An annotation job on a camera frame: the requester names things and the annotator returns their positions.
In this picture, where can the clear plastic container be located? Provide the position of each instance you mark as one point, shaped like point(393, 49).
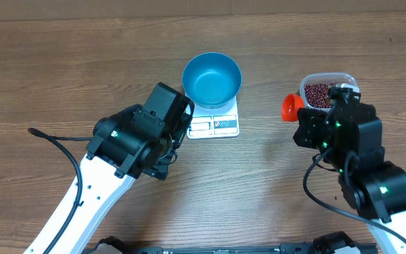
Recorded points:
point(332, 77)

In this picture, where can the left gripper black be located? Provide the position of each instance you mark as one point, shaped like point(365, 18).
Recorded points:
point(161, 170)

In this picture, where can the orange measuring scoop blue handle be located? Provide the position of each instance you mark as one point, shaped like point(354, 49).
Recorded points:
point(290, 106)

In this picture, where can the white kitchen scale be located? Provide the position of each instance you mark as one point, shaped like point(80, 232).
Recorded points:
point(221, 122)

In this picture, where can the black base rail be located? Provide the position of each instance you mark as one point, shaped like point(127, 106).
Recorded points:
point(337, 242)

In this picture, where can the red beans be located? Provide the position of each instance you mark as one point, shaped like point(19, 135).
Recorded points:
point(317, 95)

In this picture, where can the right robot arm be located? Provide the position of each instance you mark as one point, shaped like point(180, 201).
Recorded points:
point(349, 138)

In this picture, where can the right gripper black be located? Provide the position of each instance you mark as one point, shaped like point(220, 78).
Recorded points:
point(312, 126)

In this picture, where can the blue bowl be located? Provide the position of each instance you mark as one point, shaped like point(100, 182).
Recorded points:
point(212, 79)

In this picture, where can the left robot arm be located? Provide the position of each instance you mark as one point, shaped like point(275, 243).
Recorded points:
point(140, 139)

